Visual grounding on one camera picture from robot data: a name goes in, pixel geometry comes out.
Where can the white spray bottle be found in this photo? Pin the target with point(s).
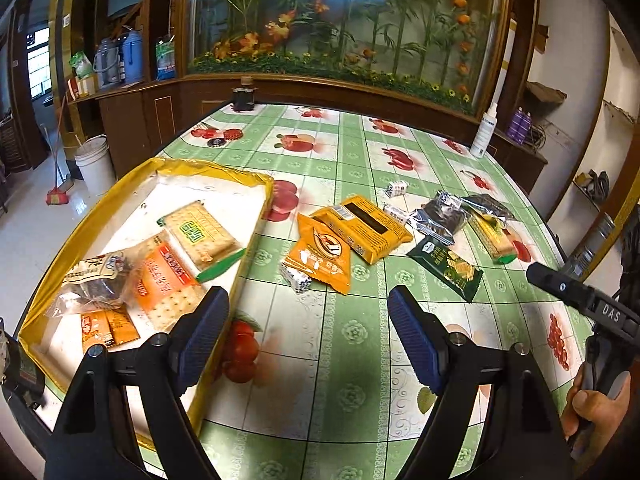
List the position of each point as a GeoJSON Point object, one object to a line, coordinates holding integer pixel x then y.
{"type": "Point", "coordinates": [485, 132]}

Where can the green white bag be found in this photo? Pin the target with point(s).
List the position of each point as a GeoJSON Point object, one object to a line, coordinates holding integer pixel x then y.
{"type": "Point", "coordinates": [81, 65]}

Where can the yellow green-ended cracker packet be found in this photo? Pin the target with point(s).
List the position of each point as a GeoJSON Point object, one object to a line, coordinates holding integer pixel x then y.
{"type": "Point", "coordinates": [495, 240]}

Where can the dark green snack packet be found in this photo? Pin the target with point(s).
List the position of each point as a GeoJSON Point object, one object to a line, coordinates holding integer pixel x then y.
{"type": "Point", "coordinates": [447, 267]}

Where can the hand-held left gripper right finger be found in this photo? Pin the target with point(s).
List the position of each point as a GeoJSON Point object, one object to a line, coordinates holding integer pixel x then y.
{"type": "Point", "coordinates": [415, 332]}

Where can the yellow brown-striped biscuit packet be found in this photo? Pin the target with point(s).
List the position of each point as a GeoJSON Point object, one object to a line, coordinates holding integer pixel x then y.
{"type": "Point", "coordinates": [365, 227]}

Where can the purple bottles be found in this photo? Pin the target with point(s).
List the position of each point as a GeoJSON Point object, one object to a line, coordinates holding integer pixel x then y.
{"type": "Point", "coordinates": [520, 126]}

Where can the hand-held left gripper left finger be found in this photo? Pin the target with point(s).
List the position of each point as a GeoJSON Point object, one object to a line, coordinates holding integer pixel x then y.
{"type": "Point", "coordinates": [202, 327]}

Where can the barred window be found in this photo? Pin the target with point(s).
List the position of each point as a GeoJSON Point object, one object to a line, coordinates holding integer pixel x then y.
{"type": "Point", "coordinates": [39, 62]}

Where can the red white box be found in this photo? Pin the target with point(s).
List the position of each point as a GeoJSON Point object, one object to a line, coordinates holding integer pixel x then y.
{"type": "Point", "coordinates": [82, 86]}

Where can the metal can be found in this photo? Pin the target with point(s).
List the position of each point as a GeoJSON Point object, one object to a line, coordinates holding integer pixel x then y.
{"type": "Point", "coordinates": [595, 247]}

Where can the green label cracker packet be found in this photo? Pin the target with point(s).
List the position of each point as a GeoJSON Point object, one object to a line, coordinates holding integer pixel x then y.
{"type": "Point", "coordinates": [200, 232]}

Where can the white plastic bucket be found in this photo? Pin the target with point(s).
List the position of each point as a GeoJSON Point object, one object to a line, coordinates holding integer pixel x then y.
{"type": "Point", "coordinates": [96, 165]}

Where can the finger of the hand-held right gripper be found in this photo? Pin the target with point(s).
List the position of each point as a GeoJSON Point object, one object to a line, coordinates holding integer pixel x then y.
{"type": "Point", "coordinates": [555, 282]}

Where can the silver dark snack packet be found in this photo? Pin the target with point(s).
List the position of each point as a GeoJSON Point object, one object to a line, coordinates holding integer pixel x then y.
{"type": "Point", "coordinates": [437, 217]}

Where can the grey thermos flask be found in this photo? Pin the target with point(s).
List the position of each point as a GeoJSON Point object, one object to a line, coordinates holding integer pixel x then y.
{"type": "Point", "coordinates": [107, 65]}

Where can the yellow rectangular tray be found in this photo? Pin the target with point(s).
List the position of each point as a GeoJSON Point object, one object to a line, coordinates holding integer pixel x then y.
{"type": "Point", "coordinates": [150, 195]}

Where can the dark shoes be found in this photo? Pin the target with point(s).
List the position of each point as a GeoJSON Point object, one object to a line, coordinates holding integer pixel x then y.
{"type": "Point", "coordinates": [595, 186]}

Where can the small white candy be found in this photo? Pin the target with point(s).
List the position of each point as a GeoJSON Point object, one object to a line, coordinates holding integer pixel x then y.
{"type": "Point", "coordinates": [396, 212]}
{"type": "Point", "coordinates": [296, 278]}
{"type": "Point", "coordinates": [396, 187]}

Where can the person's right hand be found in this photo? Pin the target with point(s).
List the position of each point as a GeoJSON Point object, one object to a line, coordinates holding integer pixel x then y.
{"type": "Point", "coordinates": [587, 412]}

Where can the red broom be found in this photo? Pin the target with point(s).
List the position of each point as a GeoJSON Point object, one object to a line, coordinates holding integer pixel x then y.
{"type": "Point", "coordinates": [59, 195]}

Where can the dark foil snack packet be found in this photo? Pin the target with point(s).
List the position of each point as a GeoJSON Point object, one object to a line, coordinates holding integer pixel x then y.
{"type": "Point", "coordinates": [487, 206]}

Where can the small orange sachet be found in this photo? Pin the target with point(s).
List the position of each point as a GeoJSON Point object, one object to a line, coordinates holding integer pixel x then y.
{"type": "Point", "coordinates": [122, 327]}
{"type": "Point", "coordinates": [95, 332]}

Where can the orange label cracker packet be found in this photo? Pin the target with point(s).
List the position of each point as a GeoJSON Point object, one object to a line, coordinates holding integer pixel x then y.
{"type": "Point", "coordinates": [160, 285]}

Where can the cardboard piece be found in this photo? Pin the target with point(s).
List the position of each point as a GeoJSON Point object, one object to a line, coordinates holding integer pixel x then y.
{"type": "Point", "coordinates": [546, 91]}

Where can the dark glass jar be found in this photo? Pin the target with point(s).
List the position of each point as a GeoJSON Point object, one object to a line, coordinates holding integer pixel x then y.
{"type": "Point", "coordinates": [244, 95]}

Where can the orange bowl-print snack packet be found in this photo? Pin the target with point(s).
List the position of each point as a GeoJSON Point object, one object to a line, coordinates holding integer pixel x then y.
{"type": "Point", "coordinates": [317, 255]}

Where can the fruit-print green tablecloth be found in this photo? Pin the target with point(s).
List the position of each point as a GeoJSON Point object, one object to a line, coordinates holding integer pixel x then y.
{"type": "Point", "coordinates": [360, 315]}

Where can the artificial flower glass display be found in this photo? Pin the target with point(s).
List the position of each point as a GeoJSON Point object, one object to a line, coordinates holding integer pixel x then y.
{"type": "Point", "coordinates": [350, 20]}

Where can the dark metal fitting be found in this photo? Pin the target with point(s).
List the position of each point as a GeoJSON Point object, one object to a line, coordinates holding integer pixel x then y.
{"type": "Point", "coordinates": [20, 370]}

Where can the clear dark dried-fruit packet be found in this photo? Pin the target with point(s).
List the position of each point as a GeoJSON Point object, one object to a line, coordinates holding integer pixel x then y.
{"type": "Point", "coordinates": [95, 285]}

